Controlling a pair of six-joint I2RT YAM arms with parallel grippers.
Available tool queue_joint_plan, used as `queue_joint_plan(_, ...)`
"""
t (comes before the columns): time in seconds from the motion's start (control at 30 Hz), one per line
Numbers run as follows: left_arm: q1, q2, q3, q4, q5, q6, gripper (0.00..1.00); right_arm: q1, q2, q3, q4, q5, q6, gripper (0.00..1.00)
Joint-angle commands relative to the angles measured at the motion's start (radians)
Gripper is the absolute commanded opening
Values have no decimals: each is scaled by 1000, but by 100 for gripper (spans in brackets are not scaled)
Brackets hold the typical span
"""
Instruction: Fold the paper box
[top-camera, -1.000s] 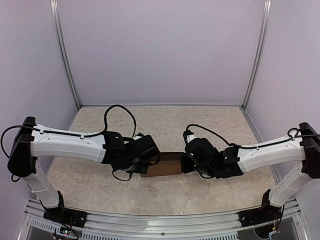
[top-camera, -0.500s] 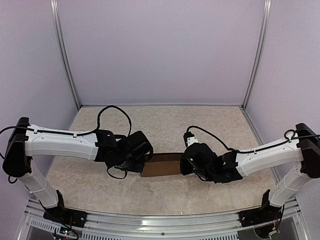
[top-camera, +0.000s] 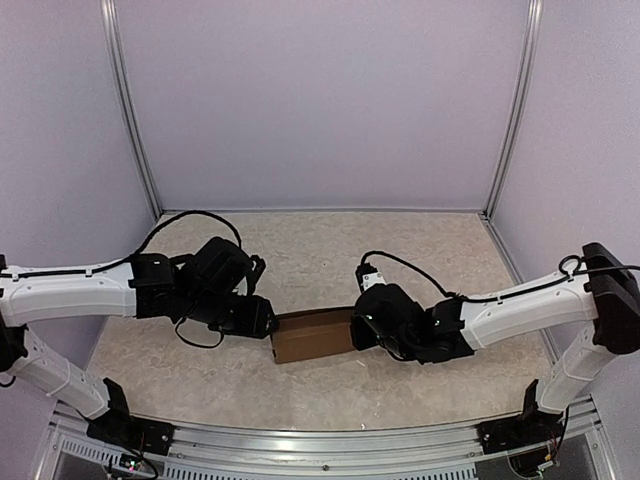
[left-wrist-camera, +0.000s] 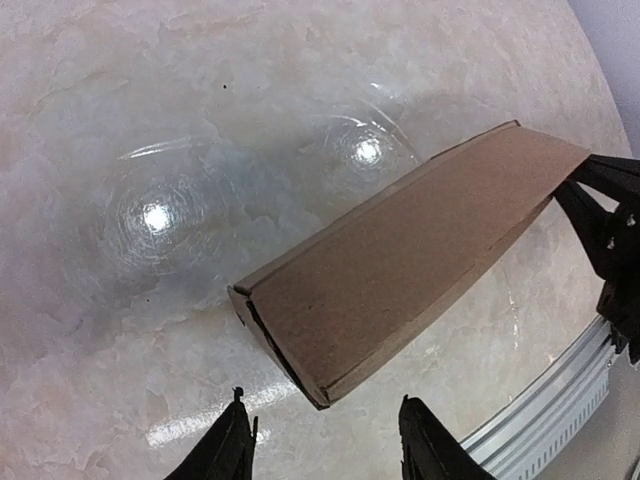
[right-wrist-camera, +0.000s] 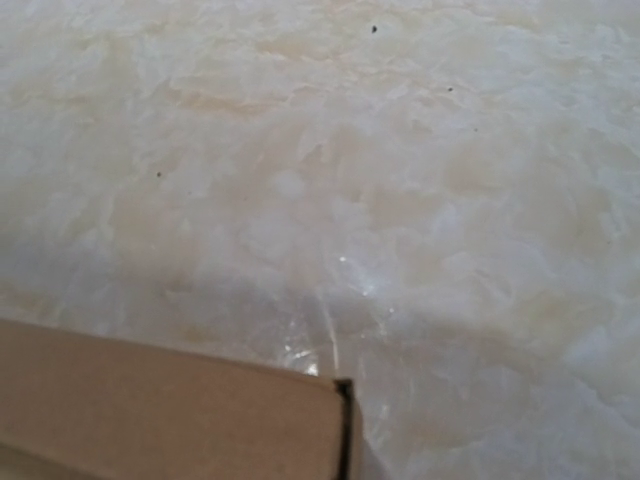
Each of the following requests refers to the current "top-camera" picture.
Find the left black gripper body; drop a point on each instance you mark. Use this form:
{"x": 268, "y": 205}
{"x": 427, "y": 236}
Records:
{"x": 211, "y": 309}

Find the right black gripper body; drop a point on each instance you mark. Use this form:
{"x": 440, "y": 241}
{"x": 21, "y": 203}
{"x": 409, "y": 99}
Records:
{"x": 363, "y": 341}

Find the brown cardboard box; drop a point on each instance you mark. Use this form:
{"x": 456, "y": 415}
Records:
{"x": 312, "y": 334}

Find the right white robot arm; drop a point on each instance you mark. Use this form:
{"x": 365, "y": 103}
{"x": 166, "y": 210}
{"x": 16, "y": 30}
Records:
{"x": 593, "y": 288}

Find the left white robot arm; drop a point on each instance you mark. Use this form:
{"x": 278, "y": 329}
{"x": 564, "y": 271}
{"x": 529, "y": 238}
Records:
{"x": 141, "y": 286}

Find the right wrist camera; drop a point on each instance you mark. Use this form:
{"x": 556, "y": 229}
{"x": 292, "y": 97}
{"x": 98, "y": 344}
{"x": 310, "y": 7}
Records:
{"x": 368, "y": 276}

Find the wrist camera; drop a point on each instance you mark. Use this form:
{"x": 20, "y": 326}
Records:
{"x": 368, "y": 276}
{"x": 257, "y": 269}

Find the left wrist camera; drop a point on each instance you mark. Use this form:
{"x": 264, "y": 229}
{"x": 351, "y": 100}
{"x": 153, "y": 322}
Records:
{"x": 257, "y": 269}

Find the front aluminium rail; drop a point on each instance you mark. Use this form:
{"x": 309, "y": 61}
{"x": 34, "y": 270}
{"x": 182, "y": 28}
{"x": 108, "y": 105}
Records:
{"x": 199, "y": 451}

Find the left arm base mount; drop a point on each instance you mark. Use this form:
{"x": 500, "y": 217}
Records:
{"x": 119, "y": 427}

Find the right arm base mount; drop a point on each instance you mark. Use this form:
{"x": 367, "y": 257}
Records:
{"x": 530, "y": 426}

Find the left aluminium frame post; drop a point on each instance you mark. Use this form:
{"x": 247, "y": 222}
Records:
{"x": 115, "y": 50}

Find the aluminium frame post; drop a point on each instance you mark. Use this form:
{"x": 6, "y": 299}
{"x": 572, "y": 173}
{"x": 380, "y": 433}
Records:
{"x": 517, "y": 108}
{"x": 115, "y": 50}

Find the right aluminium frame post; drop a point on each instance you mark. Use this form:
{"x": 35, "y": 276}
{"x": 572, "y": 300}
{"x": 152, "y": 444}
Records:
{"x": 517, "y": 108}

